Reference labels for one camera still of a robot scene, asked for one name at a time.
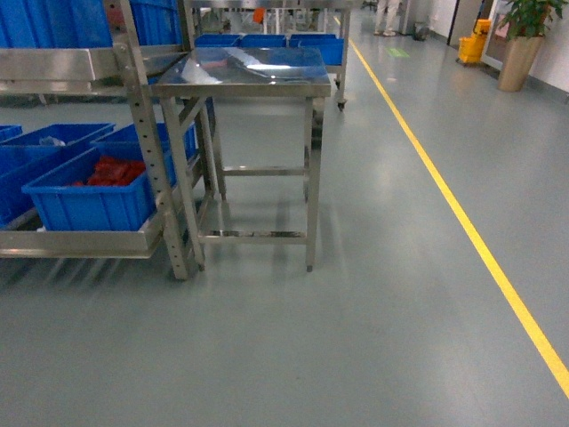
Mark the far steel cart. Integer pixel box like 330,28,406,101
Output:
186,1,360,111

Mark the blue bin behind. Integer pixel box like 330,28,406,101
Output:
1,122,115,228

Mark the yellow mop bucket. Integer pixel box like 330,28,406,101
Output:
457,19,491,64

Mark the person in white clothes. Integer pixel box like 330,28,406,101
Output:
373,0,401,37

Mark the blue bin with red parts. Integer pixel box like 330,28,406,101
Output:
22,142,156,231

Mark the stainless steel shelf rack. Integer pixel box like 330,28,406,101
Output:
1,1,204,279

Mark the plant in tan pot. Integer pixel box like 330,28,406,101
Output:
498,0,568,93

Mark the stainless steel small table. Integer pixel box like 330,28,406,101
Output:
150,47,331,270

